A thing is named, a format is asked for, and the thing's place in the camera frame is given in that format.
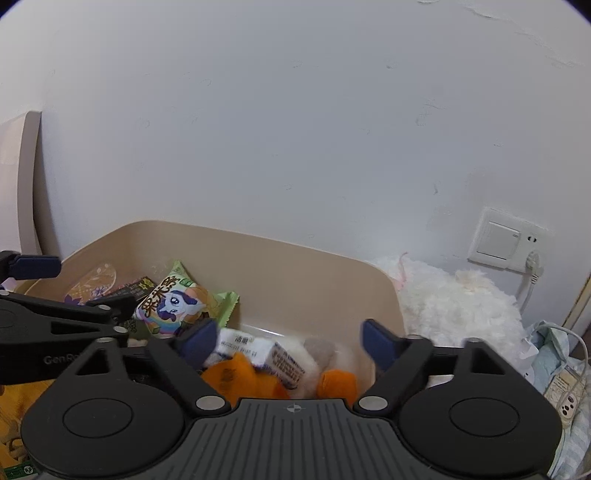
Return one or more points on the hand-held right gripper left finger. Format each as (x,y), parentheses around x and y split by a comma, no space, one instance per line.
(201,341)

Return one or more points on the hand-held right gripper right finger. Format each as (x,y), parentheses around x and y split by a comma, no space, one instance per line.
(376,341)

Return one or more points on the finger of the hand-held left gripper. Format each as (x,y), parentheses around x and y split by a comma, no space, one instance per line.
(27,314)
(34,266)

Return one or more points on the green pony snack bag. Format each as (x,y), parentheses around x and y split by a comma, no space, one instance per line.
(184,300)

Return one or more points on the white grey plush toy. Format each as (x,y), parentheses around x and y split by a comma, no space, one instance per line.
(323,353)

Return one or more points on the white labelled packet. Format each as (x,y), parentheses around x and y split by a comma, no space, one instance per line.
(258,350)

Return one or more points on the clear floral plastic packet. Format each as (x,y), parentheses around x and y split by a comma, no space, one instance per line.
(94,284)

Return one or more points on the dark snack packet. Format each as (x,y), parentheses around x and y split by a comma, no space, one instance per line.
(134,288)

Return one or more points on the beige plastic storage bin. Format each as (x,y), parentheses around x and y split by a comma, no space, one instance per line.
(286,277)

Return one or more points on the pink ribbon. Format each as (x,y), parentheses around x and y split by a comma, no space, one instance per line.
(401,272)

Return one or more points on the white fluffy plush toy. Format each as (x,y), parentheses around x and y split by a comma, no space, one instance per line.
(452,314)

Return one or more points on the pale purple canvas board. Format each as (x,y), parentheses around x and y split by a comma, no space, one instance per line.
(23,184)

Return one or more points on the green packet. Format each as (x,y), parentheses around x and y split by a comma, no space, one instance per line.
(18,471)

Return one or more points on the pale blue bedding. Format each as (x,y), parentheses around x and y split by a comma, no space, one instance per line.
(549,350)

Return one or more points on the beige power strip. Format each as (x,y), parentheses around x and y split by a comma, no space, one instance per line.
(565,392)

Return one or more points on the white wall switch socket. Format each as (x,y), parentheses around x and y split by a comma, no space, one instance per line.
(501,240)

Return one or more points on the white wall plug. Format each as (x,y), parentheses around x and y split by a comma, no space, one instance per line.
(533,263)

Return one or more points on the wooden frame edge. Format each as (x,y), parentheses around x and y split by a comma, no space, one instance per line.
(579,300)

